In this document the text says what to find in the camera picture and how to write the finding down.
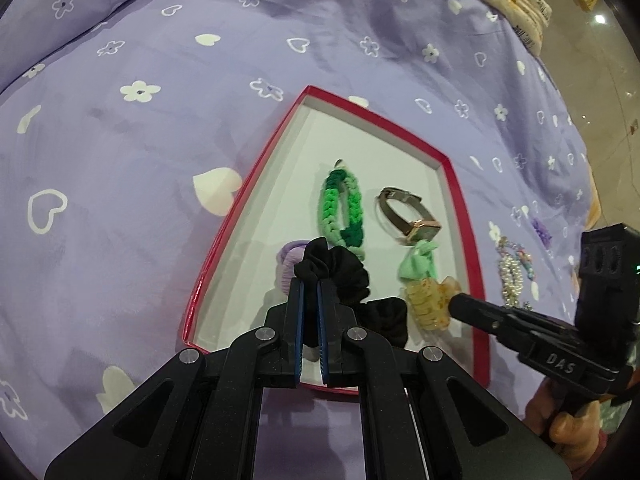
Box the gold square wrist watch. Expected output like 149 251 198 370
378 186 442 245

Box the colourful chunky bead bracelet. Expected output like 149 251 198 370
496 238 536 283

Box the green braided bracelet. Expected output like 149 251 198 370
318 158 368 261

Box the mint green hair tie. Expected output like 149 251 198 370
397 238 442 281

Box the red jewelry tray box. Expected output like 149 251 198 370
180 84 493 398

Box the black velvet scrunchie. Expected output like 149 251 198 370
293 237 409 346

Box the lilac hair tie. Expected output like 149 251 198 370
275 239 312 302

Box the purple floral bed duvet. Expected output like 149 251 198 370
1 0 592 478

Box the person's right hand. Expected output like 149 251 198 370
523 378 608 479

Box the yellow translucent hair claw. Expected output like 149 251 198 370
405 276 461 330

